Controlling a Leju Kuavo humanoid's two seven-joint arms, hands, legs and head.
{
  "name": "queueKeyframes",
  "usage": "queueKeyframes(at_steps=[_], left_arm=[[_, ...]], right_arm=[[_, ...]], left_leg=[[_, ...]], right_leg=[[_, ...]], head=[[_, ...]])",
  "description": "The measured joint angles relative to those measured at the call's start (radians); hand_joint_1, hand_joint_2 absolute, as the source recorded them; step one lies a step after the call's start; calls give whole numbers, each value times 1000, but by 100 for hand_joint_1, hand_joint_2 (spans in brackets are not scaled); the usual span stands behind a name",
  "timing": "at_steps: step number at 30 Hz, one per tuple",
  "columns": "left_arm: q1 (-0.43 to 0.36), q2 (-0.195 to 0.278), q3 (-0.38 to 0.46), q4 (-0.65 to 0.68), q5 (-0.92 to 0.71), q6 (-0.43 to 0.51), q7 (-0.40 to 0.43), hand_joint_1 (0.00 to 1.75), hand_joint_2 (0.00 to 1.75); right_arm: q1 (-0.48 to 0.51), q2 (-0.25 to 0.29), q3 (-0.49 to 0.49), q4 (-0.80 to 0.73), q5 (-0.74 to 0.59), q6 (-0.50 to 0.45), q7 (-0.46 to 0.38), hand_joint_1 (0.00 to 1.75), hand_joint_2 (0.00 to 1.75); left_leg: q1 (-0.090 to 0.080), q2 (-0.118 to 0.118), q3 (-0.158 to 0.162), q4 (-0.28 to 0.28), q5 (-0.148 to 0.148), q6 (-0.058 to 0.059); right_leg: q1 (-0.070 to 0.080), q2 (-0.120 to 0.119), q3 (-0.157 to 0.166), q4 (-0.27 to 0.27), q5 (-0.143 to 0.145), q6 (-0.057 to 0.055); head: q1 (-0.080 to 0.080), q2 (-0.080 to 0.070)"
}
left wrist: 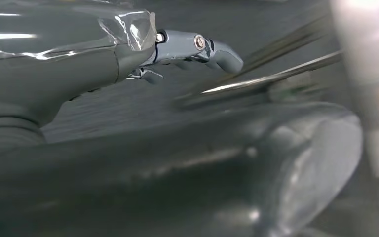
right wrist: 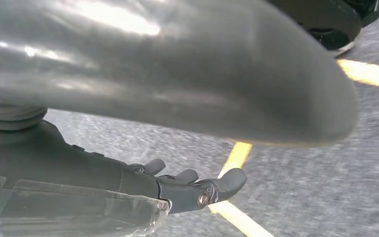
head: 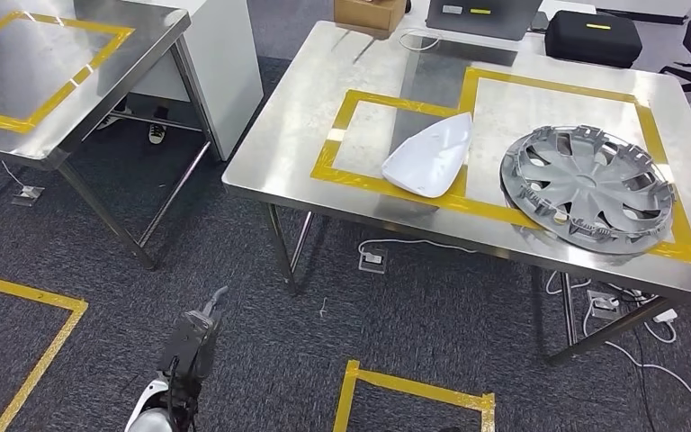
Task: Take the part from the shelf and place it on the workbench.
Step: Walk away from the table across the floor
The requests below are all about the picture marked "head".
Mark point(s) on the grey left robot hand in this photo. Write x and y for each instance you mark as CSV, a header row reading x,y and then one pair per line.
x,y
193,346

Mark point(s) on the white curved plastic part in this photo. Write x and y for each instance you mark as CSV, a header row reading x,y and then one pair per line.
x,y
435,158

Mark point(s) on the steel workbench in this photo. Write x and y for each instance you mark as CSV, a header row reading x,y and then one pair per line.
x,y
286,149

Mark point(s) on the yellow workbench tape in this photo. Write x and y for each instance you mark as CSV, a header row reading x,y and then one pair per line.
x,y
345,176

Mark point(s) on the yellow floor tape outline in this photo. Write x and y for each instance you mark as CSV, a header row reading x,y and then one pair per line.
x,y
417,389
35,295

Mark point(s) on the metal floor socket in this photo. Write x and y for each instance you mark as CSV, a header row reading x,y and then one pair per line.
x,y
28,195
602,304
373,259

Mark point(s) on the person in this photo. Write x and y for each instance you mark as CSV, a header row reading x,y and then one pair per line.
x,y
156,134

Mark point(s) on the yellow table tape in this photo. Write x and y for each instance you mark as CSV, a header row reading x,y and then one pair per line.
x,y
0,122

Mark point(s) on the steel table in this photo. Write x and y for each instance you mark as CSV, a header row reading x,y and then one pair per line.
x,y
143,47

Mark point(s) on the cardboard box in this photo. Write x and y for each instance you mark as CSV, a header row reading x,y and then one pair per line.
x,y
369,15

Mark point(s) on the silver wheel cover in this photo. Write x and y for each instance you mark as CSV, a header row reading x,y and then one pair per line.
x,y
590,185

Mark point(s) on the grey laptop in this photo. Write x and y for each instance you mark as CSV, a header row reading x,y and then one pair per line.
x,y
482,21

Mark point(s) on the white power strip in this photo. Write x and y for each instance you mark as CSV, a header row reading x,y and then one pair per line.
x,y
665,316

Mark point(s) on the black zip case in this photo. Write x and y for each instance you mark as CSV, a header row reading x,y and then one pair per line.
x,y
593,39

